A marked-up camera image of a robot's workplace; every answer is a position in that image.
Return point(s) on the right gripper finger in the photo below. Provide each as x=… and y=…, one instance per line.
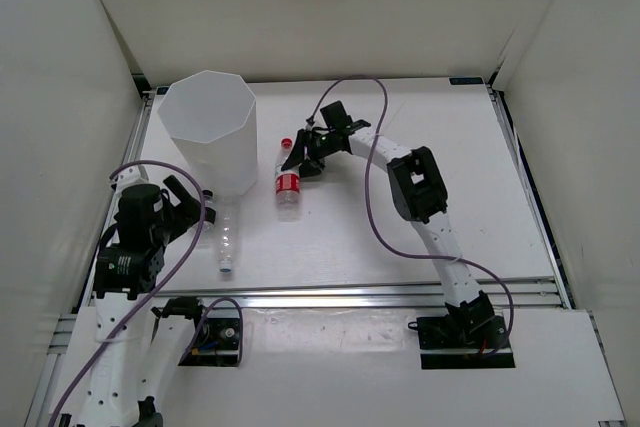
x=311, y=168
x=293, y=151

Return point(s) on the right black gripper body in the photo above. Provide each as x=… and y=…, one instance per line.
x=320, y=147

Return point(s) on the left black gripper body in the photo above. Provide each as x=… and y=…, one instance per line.
x=167, y=228

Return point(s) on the red label plastic bottle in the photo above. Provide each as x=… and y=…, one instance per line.
x=287, y=185

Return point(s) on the black label plastic bottle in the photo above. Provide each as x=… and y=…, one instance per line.
x=208, y=229

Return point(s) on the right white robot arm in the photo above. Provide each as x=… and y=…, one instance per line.
x=419, y=196

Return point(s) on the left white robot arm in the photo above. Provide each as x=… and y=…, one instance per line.
x=127, y=377

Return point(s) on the white octagonal plastic bin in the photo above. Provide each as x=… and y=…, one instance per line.
x=211, y=119

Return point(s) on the clear unlabelled plastic bottle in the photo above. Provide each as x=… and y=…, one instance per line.
x=227, y=233

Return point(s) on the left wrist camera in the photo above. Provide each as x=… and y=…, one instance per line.
x=128, y=177

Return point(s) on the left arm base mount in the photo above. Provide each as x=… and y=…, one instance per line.
x=218, y=344

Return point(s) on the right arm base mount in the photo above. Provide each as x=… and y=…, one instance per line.
x=443, y=347

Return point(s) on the aluminium frame rail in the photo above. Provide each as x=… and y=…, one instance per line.
x=544, y=292

